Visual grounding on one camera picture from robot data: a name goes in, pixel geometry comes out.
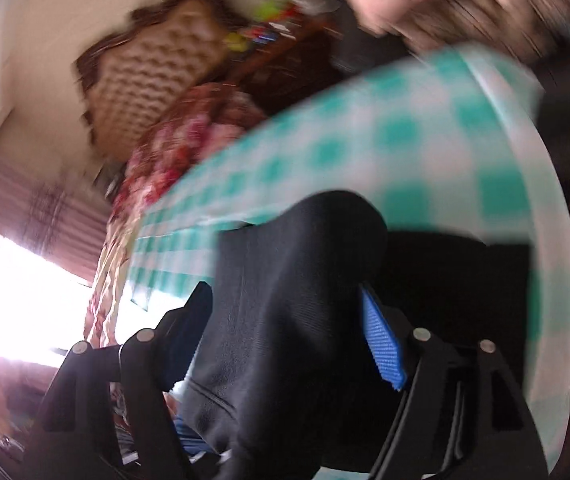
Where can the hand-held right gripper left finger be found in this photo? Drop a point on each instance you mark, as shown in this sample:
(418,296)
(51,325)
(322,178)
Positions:
(185,345)

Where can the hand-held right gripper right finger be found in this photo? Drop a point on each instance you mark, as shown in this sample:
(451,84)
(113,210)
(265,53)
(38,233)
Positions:
(382,345)

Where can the black pants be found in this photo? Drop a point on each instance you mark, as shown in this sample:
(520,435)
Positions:
(315,310)

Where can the red floral blanket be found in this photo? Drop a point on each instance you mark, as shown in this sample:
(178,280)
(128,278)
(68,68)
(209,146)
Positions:
(175,155)

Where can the pink curtain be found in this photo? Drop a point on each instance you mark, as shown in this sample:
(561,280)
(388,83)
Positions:
(40,215)

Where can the teal checkered cloth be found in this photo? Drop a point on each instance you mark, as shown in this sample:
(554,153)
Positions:
(345,145)

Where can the tufted brown headboard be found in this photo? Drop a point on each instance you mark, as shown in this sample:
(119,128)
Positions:
(160,80)

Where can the dark wooden nightstand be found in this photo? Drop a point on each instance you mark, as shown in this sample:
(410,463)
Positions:
(285,70)

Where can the black leather sofa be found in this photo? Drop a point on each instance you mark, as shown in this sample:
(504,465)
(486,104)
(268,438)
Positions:
(560,110)

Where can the pile of colourful packets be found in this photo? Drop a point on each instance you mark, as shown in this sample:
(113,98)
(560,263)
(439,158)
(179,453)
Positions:
(270,25)

